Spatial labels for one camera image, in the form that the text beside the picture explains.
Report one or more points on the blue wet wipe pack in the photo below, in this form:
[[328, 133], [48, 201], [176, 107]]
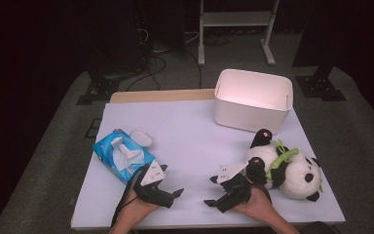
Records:
[[105, 151]]

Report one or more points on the black stand base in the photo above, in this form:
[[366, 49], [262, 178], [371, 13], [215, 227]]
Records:
[[318, 86], [99, 89]]

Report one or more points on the white metal stand frame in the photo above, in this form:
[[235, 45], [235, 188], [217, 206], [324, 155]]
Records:
[[235, 19]]

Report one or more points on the person's right hand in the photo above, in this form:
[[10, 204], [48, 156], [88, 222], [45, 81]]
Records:
[[259, 204]]

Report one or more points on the white storage bin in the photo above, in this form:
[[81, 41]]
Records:
[[246, 117]]

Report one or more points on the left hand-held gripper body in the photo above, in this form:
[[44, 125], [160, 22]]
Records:
[[151, 177]]

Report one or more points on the white table cover sheet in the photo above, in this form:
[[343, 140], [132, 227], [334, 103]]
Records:
[[181, 136]]

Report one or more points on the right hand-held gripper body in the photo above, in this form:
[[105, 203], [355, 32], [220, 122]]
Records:
[[237, 191]]

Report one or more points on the person's left hand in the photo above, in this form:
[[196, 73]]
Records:
[[134, 209]]

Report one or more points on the panda plush toy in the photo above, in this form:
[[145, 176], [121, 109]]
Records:
[[300, 182]]

